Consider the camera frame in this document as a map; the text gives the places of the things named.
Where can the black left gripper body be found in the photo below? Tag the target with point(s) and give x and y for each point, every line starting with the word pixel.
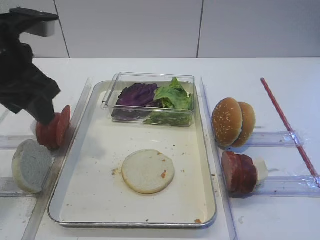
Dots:
pixel 18 88

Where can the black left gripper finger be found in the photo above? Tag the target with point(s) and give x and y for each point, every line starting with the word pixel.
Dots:
pixel 41 109
pixel 47 86

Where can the tomato slice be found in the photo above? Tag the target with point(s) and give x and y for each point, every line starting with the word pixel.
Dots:
pixel 46 134
pixel 63 125

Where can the bun slice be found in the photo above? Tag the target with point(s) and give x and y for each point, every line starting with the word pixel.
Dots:
pixel 148 171
pixel 30 165

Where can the green lettuce leaves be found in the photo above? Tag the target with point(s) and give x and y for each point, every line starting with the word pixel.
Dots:
pixel 179 102

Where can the sliced meat patty stack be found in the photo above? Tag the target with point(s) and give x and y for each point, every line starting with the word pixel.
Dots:
pixel 240 173

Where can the white meat pusher block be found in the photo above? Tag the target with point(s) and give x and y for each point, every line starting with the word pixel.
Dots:
pixel 261 169

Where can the purple cabbage leaves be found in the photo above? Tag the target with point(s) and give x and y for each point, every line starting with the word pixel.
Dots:
pixel 137 95

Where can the metal baking tray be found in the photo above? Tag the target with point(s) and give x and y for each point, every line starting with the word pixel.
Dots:
pixel 91 193

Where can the left clear tray guide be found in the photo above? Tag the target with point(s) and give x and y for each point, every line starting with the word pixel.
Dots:
pixel 58 163

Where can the clear tray guide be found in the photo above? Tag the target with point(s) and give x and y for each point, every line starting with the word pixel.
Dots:
pixel 219 170
pixel 58 163

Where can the clear plastic salad container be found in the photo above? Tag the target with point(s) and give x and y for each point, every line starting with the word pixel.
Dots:
pixel 126 79

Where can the sesame bun top front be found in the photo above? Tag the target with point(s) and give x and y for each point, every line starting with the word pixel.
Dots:
pixel 227 121

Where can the sesame bun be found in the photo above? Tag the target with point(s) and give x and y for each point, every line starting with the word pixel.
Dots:
pixel 227 121
pixel 248 124

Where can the right clear tray guide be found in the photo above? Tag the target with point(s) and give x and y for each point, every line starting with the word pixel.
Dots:
pixel 219 170

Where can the sesame bun top rear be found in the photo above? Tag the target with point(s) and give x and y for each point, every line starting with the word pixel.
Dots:
pixel 248 124

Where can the red plastic stop rod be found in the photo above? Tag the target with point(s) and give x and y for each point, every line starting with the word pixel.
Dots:
pixel 289 128

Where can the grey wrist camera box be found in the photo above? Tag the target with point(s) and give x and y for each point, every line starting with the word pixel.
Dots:
pixel 40 23

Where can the right bun clear rail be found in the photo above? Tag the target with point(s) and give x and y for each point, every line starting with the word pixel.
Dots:
pixel 275 139

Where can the right meat clear rail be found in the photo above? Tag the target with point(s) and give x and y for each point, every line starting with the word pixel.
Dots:
pixel 289 186

